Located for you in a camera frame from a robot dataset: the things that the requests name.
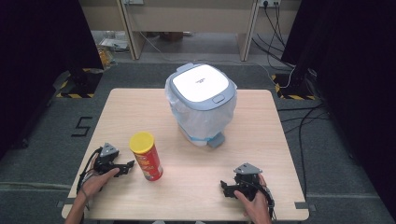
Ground black cables at socket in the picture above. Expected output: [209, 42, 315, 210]
[251, 2, 297, 70]

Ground black floor cables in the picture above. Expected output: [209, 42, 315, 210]
[276, 103, 332, 200]

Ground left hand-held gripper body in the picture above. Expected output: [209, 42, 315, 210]
[92, 142, 121, 175]

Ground red chips can yellow lid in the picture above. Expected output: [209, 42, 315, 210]
[128, 131, 164, 182]

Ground yellow plastic bag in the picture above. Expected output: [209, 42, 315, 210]
[97, 46, 115, 69]

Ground hand-held gripper cable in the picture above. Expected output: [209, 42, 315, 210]
[248, 178, 277, 222]
[76, 147, 104, 195]

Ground beige wooden desk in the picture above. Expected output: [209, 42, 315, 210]
[116, 0, 262, 63]

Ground person's left hand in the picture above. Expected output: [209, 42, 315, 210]
[79, 167, 120, 201]

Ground white floor cable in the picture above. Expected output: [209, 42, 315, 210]
[138, 31, 296, 90]

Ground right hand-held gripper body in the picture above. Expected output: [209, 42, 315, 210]
[233, 161, 263, 201]

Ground hazard-striped stand base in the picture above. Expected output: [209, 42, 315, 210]
[270, 72, 317, 101]
[55, 67, 96, 100]

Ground left hand-held gripper cable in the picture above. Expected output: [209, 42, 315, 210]
[76, 147, 104, 195]

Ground person's right hand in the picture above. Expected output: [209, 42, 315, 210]
[233, 174, 274, 224]

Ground right hand-held gripper cable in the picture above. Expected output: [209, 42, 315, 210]
[248, 178, 277, 222]

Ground white bin blue-grey lid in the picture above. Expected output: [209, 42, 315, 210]
[164, 63, 238, 149]

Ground white papers on floor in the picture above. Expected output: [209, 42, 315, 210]
[98, 36, 130, 53]

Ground dark curtain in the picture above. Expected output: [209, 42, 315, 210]
[0, 0, 105, 161]
[280, 0, 396, 220]

